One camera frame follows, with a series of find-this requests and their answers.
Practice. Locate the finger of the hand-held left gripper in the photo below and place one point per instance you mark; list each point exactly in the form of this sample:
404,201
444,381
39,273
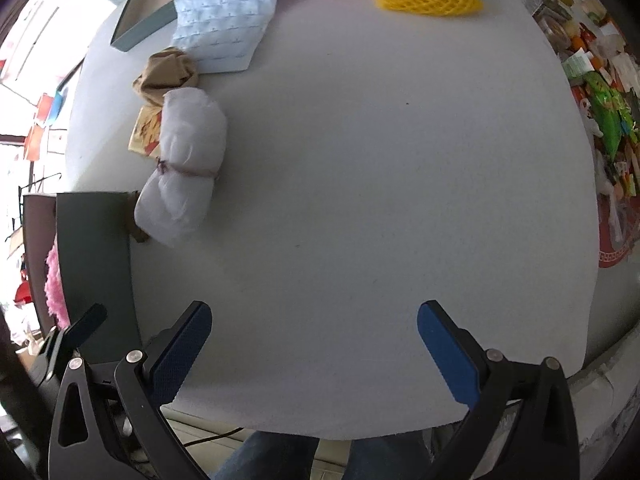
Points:
75,332

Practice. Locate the pile of snack packets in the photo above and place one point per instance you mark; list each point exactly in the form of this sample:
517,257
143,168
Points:
605,95

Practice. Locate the beige cloth bundle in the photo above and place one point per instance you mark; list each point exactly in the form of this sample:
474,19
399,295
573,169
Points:
167,75

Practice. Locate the person's left leg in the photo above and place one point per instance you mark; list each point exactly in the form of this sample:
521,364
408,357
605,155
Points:
270,455

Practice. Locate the person's leg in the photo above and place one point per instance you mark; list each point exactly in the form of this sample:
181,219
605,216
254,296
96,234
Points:
270,455
390,457

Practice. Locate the dark green fabric mat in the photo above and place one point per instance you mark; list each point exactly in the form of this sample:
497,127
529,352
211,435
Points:
95,260

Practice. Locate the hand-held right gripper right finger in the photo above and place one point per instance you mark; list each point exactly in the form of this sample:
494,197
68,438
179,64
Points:
450,360

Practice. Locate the white gauze bundle with tie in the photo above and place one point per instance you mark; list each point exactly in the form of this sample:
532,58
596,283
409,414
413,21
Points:
190,130

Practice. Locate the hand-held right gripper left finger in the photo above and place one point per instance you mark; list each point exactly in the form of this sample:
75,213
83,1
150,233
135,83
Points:
182,355

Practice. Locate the person's right leg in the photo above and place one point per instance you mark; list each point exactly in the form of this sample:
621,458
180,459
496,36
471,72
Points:
390,457

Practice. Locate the light pink fluffy yarn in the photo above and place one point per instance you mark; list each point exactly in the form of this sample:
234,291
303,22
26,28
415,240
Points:
54,285

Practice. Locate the red patterned cloth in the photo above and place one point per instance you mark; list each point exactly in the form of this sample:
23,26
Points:
617,255

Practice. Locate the white plastic sheet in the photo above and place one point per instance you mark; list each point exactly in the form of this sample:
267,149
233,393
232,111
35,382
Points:
600,410

